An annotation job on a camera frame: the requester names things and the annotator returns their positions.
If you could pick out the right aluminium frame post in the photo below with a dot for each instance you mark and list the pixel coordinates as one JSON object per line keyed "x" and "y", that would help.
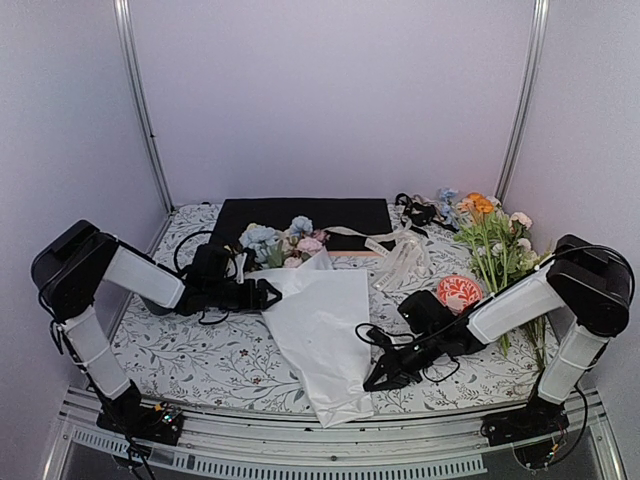
{"x": 531, "y": 68}

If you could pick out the red white patterned bowl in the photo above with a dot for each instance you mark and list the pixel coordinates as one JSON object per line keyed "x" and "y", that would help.
{"x": 458, "y": 292}

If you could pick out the white wrapping paper sheet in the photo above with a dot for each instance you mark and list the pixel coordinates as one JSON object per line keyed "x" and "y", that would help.
{"x": 313, "y": 326}

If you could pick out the left aluminium frame post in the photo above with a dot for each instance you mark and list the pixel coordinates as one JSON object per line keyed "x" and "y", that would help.
{"x": 127, "y": 41}

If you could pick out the pile of fake flowers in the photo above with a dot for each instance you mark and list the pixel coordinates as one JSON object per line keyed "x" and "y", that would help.
{"x": 500, "y": 245}

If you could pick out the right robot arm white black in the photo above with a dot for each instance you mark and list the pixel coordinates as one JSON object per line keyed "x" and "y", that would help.
{"x": 594, "y": 282}

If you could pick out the aluminium frame post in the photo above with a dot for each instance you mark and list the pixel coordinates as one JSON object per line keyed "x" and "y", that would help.
{"x": 127, "y": 41}
{"x": 531, "y": 68}

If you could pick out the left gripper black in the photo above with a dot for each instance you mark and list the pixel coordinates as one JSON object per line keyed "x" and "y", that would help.
{"x": 260, "y": 302}

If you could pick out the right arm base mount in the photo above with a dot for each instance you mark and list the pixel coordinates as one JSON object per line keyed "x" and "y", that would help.
{"x": 537, "y": 418}

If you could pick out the cream printed ribbon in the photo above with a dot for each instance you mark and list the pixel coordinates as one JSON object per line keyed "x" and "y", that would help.
{"x": 402, "y": 252}

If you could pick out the aluminium front rail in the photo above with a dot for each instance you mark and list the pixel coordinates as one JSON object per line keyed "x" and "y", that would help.
{"x": 224, "y": 443}

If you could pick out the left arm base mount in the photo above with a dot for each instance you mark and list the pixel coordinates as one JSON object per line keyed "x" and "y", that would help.
{"x": 127, "y": 415}

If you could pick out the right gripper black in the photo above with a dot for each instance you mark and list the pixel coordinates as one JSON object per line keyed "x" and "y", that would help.
{"x": 397, "y": 376}

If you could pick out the pile of ribbons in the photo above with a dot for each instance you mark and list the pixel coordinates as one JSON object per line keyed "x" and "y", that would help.
{"x": 416, "y": 215}

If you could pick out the bouquet of fake flowers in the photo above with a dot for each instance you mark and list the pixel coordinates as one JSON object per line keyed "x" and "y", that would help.
{"x": 290, "y": 248}

